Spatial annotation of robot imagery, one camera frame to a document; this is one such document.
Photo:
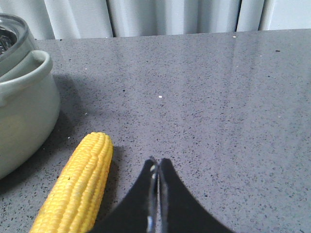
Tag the yellow corn cob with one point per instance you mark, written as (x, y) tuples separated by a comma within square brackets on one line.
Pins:
[(74, 201)]

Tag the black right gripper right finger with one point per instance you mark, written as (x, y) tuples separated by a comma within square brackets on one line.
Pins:
[(180, 211)]

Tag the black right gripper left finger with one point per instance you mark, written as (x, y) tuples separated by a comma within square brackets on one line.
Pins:
[(136, 213)]

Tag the pale green electric cooking pot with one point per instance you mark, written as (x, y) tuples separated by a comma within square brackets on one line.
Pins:
[(29, 98)]

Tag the grey-white curtain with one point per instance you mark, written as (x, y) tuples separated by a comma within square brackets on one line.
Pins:
[(65, 19)]

